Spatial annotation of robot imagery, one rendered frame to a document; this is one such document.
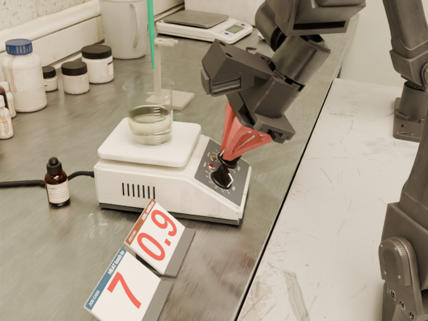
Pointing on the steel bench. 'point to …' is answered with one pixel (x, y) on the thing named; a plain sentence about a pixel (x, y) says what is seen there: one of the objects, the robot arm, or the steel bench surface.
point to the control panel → (202, 174)
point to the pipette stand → (182, 99)
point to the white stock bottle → (24, 76)
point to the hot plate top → (170, 155)
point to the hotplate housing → (164, 188)
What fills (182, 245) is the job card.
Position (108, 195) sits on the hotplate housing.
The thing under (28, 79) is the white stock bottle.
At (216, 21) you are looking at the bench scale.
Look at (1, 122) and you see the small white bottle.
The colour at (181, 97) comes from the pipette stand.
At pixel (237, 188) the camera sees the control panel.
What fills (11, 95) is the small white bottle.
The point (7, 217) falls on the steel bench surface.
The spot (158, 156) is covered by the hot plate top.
